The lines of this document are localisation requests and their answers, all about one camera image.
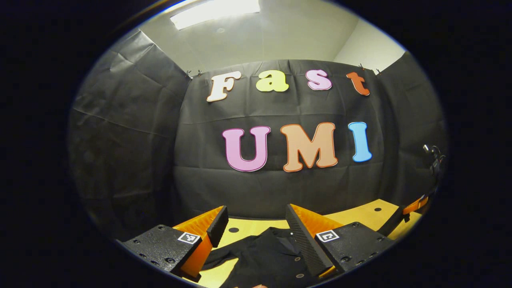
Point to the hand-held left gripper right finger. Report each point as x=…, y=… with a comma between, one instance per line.
x=306, y=248

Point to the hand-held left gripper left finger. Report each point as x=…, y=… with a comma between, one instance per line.
x=218, y=226

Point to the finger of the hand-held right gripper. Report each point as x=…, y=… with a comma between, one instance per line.
x=394, y=222

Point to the black button shirt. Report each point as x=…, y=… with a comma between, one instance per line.
x=264, y=260

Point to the black backdrop cloth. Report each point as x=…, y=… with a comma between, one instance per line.
x=280, y=188

